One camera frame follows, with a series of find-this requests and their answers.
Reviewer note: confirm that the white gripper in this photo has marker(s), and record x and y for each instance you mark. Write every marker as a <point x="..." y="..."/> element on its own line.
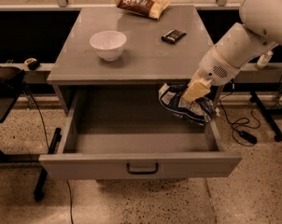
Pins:
<point x="214" y="66"/>

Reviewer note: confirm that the blue chip bag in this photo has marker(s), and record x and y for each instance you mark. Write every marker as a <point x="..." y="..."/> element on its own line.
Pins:
<point x="200" y="111"/>

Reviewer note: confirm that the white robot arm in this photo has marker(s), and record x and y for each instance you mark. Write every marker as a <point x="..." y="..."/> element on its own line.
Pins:
<point x="259" y="30"/>

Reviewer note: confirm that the grey drawer cabinet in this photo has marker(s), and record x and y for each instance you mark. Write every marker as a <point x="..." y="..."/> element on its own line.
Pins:
<point x="145" y="58"/>

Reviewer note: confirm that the open grey top drawer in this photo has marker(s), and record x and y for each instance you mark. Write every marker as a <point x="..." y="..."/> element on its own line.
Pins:
<point x="108" y="128"/>

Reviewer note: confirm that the brown chip bag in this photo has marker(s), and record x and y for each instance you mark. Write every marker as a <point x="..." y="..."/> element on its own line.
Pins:
<point x="147" y="8"/>

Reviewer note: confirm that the small black snack packet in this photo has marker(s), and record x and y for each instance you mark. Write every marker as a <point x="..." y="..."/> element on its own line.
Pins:
<point x="173" y="36"/>

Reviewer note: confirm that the small clear bottle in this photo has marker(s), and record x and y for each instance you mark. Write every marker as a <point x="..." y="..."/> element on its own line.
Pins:
<point x="264" y="59"/>

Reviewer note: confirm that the black stand leg right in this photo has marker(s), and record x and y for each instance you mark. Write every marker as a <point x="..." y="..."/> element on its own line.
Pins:
<point x="255" y="99"/>

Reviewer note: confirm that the white bowl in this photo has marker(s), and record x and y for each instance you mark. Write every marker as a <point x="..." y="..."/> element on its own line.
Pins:
<point x="108" y="45"/>

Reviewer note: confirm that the small black yellow gadget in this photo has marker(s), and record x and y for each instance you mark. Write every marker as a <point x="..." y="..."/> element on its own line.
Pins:
<point x="32" y="63"/>

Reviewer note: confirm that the black device on side table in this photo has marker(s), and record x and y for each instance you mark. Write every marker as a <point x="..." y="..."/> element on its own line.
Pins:
<point x="11" y="79"/>

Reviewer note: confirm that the black side table stand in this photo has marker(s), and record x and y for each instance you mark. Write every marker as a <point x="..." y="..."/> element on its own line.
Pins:
<point x="19" y="132"/>

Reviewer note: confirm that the black power adapter with cable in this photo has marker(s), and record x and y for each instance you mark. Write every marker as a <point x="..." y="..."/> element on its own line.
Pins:
<point x="238" y="127"/>

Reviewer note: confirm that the black drawer handle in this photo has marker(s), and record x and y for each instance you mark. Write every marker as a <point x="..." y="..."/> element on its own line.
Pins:
<point x="142" y="169"/>

